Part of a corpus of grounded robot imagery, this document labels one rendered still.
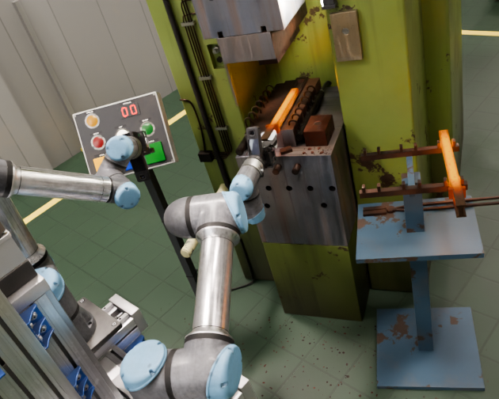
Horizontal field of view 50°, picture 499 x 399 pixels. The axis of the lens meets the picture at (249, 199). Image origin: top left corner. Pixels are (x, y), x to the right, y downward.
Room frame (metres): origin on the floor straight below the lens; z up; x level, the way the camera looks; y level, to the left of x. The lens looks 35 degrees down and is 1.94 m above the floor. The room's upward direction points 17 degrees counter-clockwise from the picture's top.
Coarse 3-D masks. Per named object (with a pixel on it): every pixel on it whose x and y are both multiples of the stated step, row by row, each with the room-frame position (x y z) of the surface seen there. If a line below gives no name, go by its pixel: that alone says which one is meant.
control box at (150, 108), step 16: (144, 96) 1.94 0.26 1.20; (160, 96) 1.99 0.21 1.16; (80, 112) 1.97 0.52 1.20; (96, 112) 1.95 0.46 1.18; (112, 112) 1.94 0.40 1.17; (128, 112) 1.93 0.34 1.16; (144, 112) 1.91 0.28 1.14; (160, 112) 1.90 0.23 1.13; (80, 128) 1.94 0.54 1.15; (96, 128) 1.93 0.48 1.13; (112, 128) 1.91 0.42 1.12; (128, 128) 1.90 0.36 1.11; (160, 128) 1.87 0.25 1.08; (176, 160) 1.83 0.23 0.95
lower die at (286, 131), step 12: (276, 84) 2.17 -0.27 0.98; (288, 84) 2.11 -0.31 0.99; (312, 84) 2.03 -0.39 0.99; (276, 96) 2.03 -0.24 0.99; (300, 96) 1.96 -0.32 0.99; (264, 108) 1.97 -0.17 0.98; (276, 108) 1.92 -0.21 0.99; (288, 108) 1.87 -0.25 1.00; (264, 120) 1.85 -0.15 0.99; (288, 120) 1.79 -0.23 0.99; (288, 132) 1.72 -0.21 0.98; (288, 144) 1.73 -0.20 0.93
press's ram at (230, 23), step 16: (192, 0) 1.84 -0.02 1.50; (208, 0) 1.81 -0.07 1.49; (224, 0) 1.78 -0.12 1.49; (240, 0) 1.75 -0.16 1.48; (256, 0) 1.73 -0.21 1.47; (272, 0) 1.70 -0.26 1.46; (288, 0) 1.77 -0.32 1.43; (304, 0) 1.91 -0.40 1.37; (208, 16) 1.82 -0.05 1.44; (224, 16) 1.79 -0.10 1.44; (240, 16) 1.76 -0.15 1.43; (256, 16) 1.73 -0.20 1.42; (272, 16) 1.70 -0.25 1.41; (288, 16) 1.75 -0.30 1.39; (208, 32) 1.83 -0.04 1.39; (224, 32) 1.80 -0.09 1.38; (240, 32) 1.77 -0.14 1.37; (256, 32) 1.74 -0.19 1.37
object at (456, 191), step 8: (440, 136) 1.45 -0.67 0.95; (448, 136) 1.43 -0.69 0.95; (448, 144) 1.39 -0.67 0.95; (448, 152) 1.35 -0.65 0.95; (448, 160) 1.31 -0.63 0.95; (448, 168) 1.27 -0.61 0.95; (456, 168) 1.26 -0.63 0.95; (448, 176) 1.24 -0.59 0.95; (456, 176) 1.22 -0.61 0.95; (456, 184) 1.19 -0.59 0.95; (448, 192) 1.17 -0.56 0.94; (456, 192) 1.14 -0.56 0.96; (464, 192) 1.15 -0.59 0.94; (456, 200) 1.11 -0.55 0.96; (464, 200) 1.10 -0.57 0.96; (456, 208) 1.12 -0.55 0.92; (464, 208) 1.11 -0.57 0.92; (456, 216) 1.09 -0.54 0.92; (464, 216) 1.08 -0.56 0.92
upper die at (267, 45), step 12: (300, 12) 2.01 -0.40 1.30; (288, 24) 1.87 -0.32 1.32; (228, 36) 1.79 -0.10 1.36; (240, 36) 1.77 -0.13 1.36; (252, 36) 1.75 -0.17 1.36; (264, 36) 1.73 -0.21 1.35; (276, 36) 1.76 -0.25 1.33; (288, 36) 1.85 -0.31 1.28; (228, 48) 1.80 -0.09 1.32; (240, 48) 1.77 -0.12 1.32; (252, 48) 1.75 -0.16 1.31; (264, 48) 1.73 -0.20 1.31; (276, 48) 1.74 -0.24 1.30; (228, 60) 1.80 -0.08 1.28; (240, 60) 1.78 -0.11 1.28; (252, 60) 1.76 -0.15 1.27
